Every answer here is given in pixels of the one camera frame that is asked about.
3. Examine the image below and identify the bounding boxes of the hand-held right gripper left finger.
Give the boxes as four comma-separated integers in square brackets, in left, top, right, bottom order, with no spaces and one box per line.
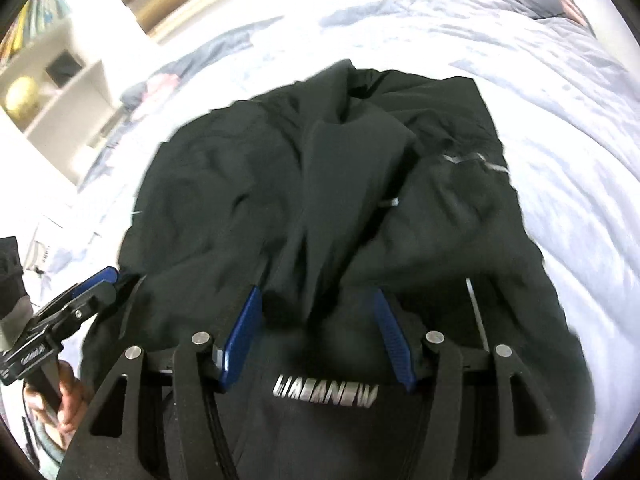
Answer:
[57,285,264,480]

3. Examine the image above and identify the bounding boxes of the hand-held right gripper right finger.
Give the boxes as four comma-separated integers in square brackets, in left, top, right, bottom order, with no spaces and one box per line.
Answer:
[372,287,583,480]

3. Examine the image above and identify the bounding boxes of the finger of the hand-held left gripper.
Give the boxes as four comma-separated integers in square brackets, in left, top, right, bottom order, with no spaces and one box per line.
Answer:
[70,266,120,306]
[114,272,147,302]

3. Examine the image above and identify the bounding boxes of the black hooded jacket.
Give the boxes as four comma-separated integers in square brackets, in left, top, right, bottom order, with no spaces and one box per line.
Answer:
[60,59,596,480]

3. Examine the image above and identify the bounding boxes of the person's left hand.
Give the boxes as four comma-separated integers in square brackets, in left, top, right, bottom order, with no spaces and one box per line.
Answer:
[22,362,89,436]

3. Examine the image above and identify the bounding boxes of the golden globe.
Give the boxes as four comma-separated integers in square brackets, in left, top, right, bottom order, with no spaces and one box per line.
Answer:
[4,76,42,116]

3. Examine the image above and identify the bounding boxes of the black box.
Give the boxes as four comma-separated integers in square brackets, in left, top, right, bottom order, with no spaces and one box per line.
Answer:
[45,50,86,92]

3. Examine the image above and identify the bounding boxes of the grey pink floral blanket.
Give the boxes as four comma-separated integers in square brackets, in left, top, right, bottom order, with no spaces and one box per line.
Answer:
[0,0,640,461]

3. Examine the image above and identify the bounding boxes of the row of books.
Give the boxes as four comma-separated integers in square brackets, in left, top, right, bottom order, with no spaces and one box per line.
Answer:
[0,0,71,66]

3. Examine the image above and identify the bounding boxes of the grey floral pillow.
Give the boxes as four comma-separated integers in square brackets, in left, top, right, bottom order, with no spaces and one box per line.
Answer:
[502,0,598,38]

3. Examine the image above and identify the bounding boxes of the white wall bookshelf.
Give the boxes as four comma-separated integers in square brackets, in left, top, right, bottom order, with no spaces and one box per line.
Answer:
[0,0,121,186]

